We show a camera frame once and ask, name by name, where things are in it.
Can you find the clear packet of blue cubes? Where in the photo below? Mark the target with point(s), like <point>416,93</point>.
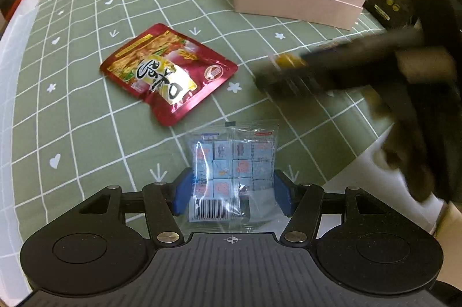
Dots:
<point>231,162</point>

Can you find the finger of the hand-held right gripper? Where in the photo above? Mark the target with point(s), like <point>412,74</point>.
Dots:
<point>361,44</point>
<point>288,81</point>

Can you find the green checked tablecloth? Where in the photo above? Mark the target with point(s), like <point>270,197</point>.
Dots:
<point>90,148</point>

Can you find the red snack pouch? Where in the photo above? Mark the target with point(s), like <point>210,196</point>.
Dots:
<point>162,76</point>

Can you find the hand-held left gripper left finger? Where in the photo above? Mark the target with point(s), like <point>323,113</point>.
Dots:
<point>182,193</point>

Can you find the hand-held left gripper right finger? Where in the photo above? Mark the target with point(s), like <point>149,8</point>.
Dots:
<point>283,193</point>

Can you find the person's right forearm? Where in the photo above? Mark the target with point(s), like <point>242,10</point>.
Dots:
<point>415,166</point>

